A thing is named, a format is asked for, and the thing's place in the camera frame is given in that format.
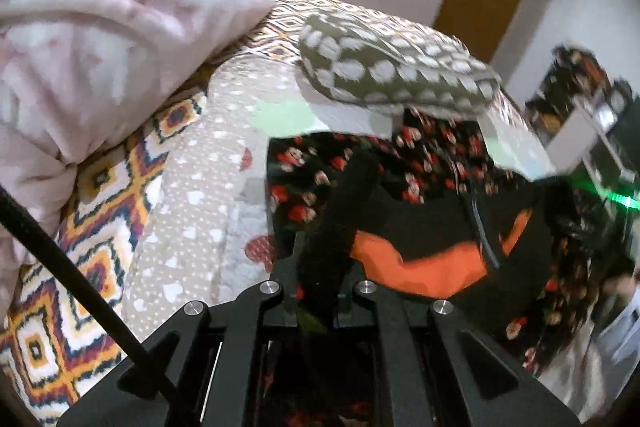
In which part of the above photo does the black floral garment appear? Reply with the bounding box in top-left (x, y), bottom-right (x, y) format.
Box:
top-left (267, 106), bottom-right (601, 427)

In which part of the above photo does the pile of clothes on shelf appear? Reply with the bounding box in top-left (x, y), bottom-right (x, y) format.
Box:
top-left (524, 44), bottom-right (634, 146)

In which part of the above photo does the heart patchwork quilt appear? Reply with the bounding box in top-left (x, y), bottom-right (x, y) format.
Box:
top-left (119, 53), bottom-right (557, 343)

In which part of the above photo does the olive white-spotted bolster pillow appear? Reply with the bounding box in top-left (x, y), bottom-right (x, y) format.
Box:
top-left (297, 10), bottom-right (501, 116)

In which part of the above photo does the orange geometric patterned blanket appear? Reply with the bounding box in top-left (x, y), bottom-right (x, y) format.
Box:
top-left (0, 0), bottom-right (532, 425)

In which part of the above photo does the white shelf unit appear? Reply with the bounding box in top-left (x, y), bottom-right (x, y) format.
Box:
top-left (546, 95), bottom-right (639, 211)

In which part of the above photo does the pink floral comforter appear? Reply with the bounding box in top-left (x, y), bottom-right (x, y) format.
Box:
top-left (0, 0), bottom-right (284, 323)

